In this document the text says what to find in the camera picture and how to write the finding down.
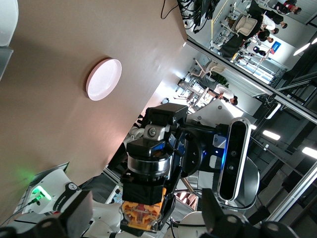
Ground thin black table cable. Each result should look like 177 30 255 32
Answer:
160 0 179 20

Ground white plastic chair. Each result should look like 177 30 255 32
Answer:
193 58 226 79

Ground standing person white shirt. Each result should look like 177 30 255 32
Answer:
260 13 288 32

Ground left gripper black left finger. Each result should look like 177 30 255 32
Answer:
0 189 94 238

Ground pale pink round plate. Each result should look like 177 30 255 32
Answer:
85 58 123 101

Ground white lidded storage box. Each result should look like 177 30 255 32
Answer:
0 0 19 82

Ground white ceiling light panel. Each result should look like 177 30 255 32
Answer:
262 129 281 141
294 42 313 57
301 146 317 160

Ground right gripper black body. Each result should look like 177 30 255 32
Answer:
170 123 209 179

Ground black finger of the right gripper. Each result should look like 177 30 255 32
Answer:
144 104 189 141
120 194 177 237

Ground blue wall sign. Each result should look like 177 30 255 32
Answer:
268 41 283 55

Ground green potted plant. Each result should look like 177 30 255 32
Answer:
214 73 230 88

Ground person black red shirt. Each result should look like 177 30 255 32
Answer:
274 0 302 15

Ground orange and black switch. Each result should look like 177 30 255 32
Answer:
119 138 173 234

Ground seated person white shirt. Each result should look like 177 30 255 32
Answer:
205 83 239 107

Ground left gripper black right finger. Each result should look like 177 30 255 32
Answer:
202 188 298 238

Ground beige office chair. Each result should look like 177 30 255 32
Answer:
234 13 259 38

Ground standing person dark clothes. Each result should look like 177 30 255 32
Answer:
257 29 275 44

